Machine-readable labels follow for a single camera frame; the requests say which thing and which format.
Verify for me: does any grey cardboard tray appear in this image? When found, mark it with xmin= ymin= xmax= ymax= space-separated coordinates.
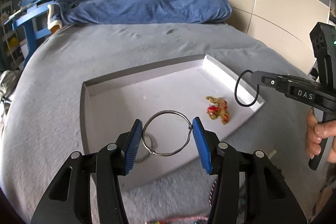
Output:
xmin=80 ymin=55 xmax=264 ymax=191

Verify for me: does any right hand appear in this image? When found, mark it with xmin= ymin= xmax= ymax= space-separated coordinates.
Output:
xmin=305 ymin=109 xmax=336 ymax=159

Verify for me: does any blue blanket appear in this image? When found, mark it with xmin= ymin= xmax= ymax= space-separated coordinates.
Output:
xmin=48 ymin=0 xmax=232 ymax=28

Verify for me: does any pink cord bracelet with tassel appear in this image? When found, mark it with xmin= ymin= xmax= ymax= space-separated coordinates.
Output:
xmin=146 ymin=178 xmax=219 ymax=224

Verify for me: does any red gold charm ornament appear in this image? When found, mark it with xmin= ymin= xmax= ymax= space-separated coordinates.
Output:
xmin=206 ymin=96 xmax=230 ymax=124

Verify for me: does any grey bed cover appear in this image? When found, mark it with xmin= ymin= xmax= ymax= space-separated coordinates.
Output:
xmin=1 ymin=24 xmax=325 ymax=223

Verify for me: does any black hair tie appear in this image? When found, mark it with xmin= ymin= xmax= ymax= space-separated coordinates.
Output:
xmin=233 ymin=69 xmax=260 ymax=107

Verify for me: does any white shelf rack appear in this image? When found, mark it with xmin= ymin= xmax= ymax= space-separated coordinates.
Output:
xmin=1 ymin=0 xmax=24 ymax=71

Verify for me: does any metal wire bangle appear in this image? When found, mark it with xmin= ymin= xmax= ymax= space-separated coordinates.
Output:
xmin=142 ymin=110 xmax=193 ymax=157

